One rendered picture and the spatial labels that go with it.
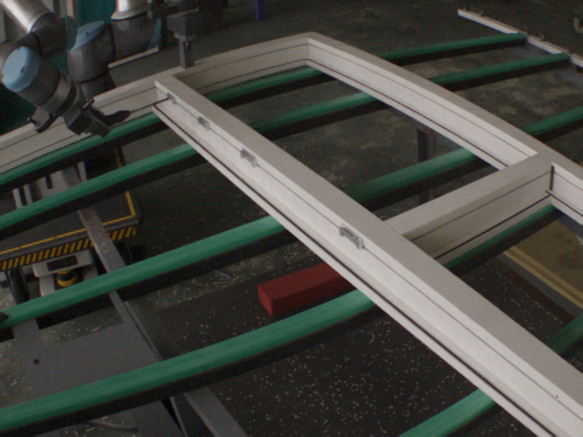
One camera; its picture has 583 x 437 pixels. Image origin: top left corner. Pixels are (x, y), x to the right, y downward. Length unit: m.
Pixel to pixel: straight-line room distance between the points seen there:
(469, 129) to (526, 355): 0.70
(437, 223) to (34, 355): 0.64
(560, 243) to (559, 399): 0.82
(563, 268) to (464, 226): 0.45
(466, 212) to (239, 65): 0.85
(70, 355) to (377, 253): 0.47
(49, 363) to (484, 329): 0.60
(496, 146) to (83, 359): 0.85
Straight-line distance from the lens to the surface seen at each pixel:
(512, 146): 1.32
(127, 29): 2.23
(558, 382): 0.78
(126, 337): 1.00
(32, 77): 1.30
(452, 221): 1.07
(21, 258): 2.35
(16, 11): 1.59
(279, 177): 1.17
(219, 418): 0.90
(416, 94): 1.51
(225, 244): 1.14
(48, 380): 0.97
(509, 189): 1.15
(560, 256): 1.51
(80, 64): 2.22
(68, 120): 1.40
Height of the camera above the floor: 1.48
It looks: 31 degrees down
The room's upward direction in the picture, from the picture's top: 5 degrees counter-clockwise
